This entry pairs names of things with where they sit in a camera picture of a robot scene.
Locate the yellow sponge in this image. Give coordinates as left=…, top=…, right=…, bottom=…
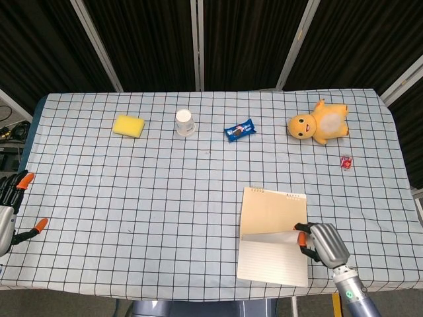
left=112, top=114, right=146, bottom=139

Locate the black fabric screen panel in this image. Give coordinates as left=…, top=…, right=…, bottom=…
left=0, top=0, right=117, bottom=107
left=389, top=79, right=423, bottom=190
left=83, top=0, right=201, bottom=93
left=200, top=0, right=311, bottom=91
left=283, top=0, right=423, bottom=96

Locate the blue cookie packet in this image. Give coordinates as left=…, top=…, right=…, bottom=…
left=223, top=118, right=258, bottom=143

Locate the black cable bundle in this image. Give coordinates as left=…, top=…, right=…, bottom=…
left=0, top=102, right=32, bottom=156

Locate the yellow strip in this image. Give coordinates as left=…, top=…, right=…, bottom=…
left=331, top=292, right=342, bottom=317

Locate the yellow spiral notebook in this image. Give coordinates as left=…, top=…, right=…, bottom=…
left=236, top=186, right=310, bottom=288

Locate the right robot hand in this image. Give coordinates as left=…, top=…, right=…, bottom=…
left=293, top=222, right=350, bottom=269

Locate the white screen frame post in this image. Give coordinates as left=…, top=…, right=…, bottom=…
left=70, top=0, right=124, bottom=92
left=189, top=0, right=206, bottom=92
left=275, top=0, right=321, bottom=90
left=0, top=88, right=34, bottom=123
left=379, top=55, right=423, bottom=107

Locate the yellow plush toy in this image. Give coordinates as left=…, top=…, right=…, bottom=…
left=286, top=98, right=350, bottom=146

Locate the white paper cup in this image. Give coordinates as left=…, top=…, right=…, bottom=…
left=174, top=108, right=196, bottom=137

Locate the blue checked tablecloth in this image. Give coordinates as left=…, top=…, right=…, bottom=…
left=0, top=87, right=418, bottom=303

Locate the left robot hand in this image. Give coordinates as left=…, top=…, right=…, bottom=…
left=0, top=170, right=49, bottom=258

